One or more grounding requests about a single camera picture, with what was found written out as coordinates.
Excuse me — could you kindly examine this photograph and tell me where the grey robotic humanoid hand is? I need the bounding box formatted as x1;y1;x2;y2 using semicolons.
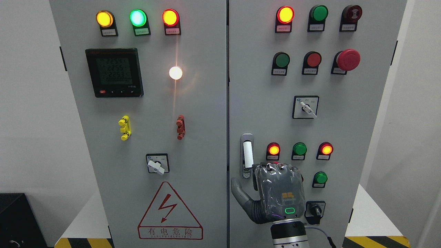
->
230;162;306;224

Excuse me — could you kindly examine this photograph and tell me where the silver cabinet door handle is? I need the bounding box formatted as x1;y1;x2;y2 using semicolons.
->
239;133;254;179

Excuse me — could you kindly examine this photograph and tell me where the right grey cabinet door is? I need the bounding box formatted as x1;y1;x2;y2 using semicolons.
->
229;0;407;248

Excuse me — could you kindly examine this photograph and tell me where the grey cabinet door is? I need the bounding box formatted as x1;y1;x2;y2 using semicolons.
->
229;0;407;248
49;0;228;248

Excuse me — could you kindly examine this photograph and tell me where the left grey cabinet door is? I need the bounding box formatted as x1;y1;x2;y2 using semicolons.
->
49;0;228;248

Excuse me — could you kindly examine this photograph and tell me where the red lit indicator lower left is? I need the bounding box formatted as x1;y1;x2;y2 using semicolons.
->
266;142;280;161

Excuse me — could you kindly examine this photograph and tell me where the green push button lower right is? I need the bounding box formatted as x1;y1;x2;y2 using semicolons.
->
312;171;328;188

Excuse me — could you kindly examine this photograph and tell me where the green push button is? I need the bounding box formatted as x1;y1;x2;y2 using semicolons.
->
312;171;328;188
271;52;290;76

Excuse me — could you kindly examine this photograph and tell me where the green indicator lower middle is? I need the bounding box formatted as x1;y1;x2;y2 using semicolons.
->
291;142;307;161

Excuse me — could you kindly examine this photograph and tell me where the red lit indicator lower right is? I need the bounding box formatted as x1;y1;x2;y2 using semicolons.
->
316;142;334;161

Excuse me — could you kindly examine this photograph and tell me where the red electric hazard warning sign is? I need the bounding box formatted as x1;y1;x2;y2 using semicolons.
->
137;182;203;240

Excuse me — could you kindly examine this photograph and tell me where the green push button upper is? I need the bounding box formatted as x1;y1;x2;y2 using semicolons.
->
271;52;290;76

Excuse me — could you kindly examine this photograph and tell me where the red push button upper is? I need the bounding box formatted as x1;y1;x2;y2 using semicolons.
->
302;51;322;75

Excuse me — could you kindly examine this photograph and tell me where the red emergency stop button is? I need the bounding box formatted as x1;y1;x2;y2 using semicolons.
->
331;49;361;75

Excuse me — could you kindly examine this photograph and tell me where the white lit indicator lamp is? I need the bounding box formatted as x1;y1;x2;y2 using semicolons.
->
169;66;183;80

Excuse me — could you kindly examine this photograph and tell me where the red lit indicator top right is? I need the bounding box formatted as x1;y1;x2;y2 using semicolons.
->
275;5;295;33

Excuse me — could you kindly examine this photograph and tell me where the green indicator top right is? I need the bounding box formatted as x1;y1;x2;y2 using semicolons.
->
307;5;329;32

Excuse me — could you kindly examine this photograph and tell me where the dark red buzzer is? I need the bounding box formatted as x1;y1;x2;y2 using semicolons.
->
340;5;362;32

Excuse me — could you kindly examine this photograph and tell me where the black digital power meter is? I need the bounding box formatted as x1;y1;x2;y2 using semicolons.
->
85;48;143;98

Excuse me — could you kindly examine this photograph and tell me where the red lit indicator light left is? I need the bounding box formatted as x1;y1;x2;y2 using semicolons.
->
162;9;182;35

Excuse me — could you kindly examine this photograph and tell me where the green lit indicator light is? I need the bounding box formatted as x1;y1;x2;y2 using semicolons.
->
129;9;151;36

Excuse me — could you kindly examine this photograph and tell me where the yellow indicator light top left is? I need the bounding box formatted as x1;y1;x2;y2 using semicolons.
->
96;10;118;37

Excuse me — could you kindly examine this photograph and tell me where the black box lower left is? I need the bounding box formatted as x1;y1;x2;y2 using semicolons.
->
0;193;47;248

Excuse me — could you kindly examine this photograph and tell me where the black knob selector switch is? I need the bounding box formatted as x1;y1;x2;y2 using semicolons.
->
304;201;326;225

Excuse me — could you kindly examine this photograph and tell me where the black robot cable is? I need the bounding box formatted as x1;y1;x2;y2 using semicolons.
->
305;226;337;248

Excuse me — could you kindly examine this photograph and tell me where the right door upper rotary switch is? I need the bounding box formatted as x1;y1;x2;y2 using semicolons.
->
292;95;319;119

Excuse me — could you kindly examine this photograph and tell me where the door rotary switch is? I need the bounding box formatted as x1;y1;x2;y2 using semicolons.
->
145;153;170;175
292;95;319;119

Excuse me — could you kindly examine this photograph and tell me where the left door rotary switch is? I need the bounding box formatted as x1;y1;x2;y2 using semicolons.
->
145;153;170;175

